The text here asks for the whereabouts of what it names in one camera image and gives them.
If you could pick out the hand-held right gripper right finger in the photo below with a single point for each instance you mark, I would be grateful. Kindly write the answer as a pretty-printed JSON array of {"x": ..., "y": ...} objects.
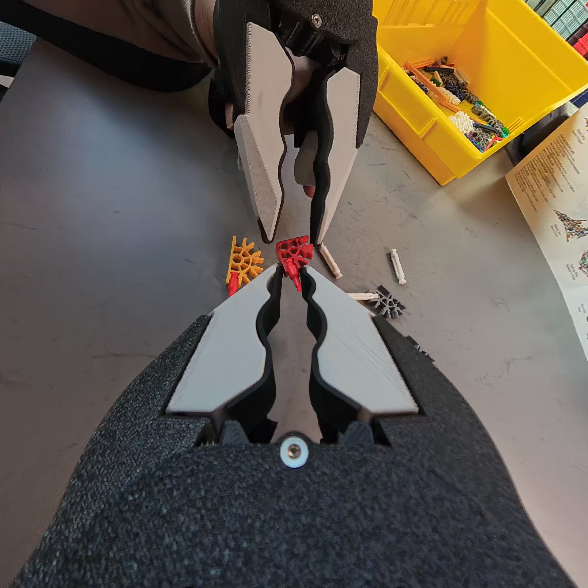
[{"x": 367, "y": 363}]

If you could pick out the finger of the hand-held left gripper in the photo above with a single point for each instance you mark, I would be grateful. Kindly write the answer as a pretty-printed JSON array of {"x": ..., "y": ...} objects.
[
  {"x": 264, "y": 115},
  {"x": 342, "y": 115}
]

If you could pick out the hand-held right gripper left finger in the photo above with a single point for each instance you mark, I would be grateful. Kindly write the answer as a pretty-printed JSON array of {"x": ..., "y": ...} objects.
[{"x": 220, "y": 363}]

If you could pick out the grey half-round connector piece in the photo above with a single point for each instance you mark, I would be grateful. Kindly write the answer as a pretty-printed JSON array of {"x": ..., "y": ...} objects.
[{"x": 388, "y": 303}]

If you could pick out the short white rod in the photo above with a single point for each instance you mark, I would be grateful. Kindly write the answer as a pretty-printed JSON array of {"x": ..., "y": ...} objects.
[
  {"x": 360, "y": 296},
  {"x": 398, "y": 266},
  {"x": 330, "y": 262}
]

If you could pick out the short red rod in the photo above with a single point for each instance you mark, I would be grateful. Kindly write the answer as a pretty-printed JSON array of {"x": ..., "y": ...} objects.
[
  {"x": 234, "y": 284},
  {"x": 294, "y": 275}
]

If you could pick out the yellow connector piece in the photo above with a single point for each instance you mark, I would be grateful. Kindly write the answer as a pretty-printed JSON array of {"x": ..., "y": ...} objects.
[{"x": 232, "y": 257}]

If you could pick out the pile of colourful building pieces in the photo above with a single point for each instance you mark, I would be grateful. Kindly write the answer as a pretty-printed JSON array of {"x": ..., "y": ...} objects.
[{"x": 459, "y": 105}]

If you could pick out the red connector piece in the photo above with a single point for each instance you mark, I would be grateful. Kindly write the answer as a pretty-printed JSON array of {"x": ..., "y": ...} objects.
[{"x": 294, "y": 240}]

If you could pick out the yellow plastic bin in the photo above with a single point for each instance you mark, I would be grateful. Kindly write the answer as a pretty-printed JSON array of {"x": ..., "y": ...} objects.
[{"x": 528, "y": 59}]

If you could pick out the grey desk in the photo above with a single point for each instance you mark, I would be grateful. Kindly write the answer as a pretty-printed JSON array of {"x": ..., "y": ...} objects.
[{"x": 92, "y": 229}]

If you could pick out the person's left hand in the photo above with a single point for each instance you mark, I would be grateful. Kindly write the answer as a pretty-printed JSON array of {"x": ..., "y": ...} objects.
[{"x": 308, "y": 190}]

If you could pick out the black wrist rest pad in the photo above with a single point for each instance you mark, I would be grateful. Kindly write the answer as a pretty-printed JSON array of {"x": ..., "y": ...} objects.
[{"x": 115, "y": 69}]

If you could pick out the stack of clear storage boxes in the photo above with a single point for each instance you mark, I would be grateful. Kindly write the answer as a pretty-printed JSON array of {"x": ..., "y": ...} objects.
[{"x": 560, "y": 13}]

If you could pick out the folded building instruction booklet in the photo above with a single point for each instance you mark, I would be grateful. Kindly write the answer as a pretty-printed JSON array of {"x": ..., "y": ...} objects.
[{"x": 551, "y": 193}]

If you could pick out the stack of red storage boxes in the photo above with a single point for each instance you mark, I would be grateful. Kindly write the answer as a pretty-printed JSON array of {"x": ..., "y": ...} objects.
[{"x": 581, "y": 46}]

